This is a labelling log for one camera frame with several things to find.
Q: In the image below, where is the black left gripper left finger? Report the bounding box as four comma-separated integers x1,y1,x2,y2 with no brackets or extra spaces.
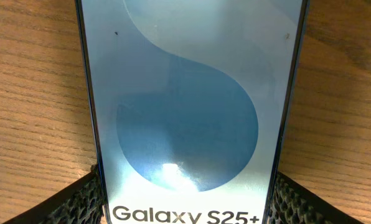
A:
4,165,105,224

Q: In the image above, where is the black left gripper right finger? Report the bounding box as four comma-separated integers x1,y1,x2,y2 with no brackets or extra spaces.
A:
266,172,362,224

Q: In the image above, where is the blue Galaxy S25+ smartphone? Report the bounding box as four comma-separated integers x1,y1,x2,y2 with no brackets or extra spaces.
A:
75,0,309,224

